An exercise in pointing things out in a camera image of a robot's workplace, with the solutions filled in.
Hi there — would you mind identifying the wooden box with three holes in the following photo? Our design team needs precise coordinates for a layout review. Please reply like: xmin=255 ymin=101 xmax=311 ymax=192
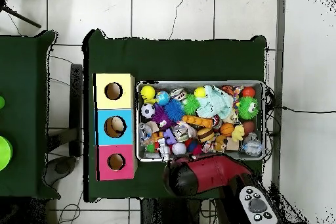
xmin=93 ymin=72 xmax=139 ymax=183

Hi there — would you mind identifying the clear mesh bin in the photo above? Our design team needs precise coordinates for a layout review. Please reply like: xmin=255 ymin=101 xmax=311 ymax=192
xmin=136 ymin=79 xmax=267 ymax=162

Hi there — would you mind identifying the small globe ball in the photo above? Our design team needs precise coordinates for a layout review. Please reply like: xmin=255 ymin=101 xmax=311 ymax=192
xmin=156 ymin=91 xmax=171 ymax=106

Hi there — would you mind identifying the dark green table cloth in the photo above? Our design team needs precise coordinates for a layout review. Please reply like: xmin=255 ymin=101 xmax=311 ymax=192
xmin=83 ymin=28 xmax=268 ymax=204

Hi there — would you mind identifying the black tripod leg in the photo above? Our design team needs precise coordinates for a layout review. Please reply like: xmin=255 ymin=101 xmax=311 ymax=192
xmin=0 ymin=0 xmax=43 ymax=30

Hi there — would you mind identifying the yellow ball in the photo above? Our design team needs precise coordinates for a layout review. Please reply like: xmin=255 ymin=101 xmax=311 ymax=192
xmin=140 ymin=85 xmax=156 ymax=102
xmin=194 ymin=86 xmax=208 ymax=99

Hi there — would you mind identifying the orange bumpy toy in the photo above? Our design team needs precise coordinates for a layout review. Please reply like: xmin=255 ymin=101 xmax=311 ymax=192
xmin=181 ymin=114 xmax=213 ymax=129

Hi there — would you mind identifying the black and white soccer ball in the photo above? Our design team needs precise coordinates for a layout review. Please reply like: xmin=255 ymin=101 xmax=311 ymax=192
xmin=140 ymin=104 xmax=156 ymax=120

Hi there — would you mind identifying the mint green cloth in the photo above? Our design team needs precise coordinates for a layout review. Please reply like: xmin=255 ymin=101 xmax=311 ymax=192
xmin=196 ymin=84 xmax=236 ymax=121

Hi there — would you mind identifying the green spiky ball with eyes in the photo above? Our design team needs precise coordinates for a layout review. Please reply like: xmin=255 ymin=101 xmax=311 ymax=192
xmin=237 ymin=95 xmax=260 ymax=120

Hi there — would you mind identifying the black upright panel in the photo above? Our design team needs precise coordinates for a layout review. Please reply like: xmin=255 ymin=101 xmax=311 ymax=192
xmin=68 ymin=63 xmax=84 ymax=158

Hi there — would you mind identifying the bright green cup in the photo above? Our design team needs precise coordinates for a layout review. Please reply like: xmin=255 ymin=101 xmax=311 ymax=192
xmin=0 ymin=135 xmax=14 ymax=172

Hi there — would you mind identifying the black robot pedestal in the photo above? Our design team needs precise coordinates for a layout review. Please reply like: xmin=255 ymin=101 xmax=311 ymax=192
xmin=138 ymin=197 xmax=221 ymax=224

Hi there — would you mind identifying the green cloth side table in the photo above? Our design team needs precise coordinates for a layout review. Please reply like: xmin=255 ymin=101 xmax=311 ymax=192
xmin=0 ymin=30 xmax=58 ymax=200

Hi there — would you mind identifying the silver toy robot figure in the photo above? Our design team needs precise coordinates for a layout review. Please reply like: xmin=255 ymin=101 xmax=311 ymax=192
xmin=157 ymin=139 xmax=174 ymax=163

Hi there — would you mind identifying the blue spiky ball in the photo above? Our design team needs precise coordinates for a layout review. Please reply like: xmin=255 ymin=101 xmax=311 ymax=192
xmin=164 ymin=99 xmax=185 ymax=123

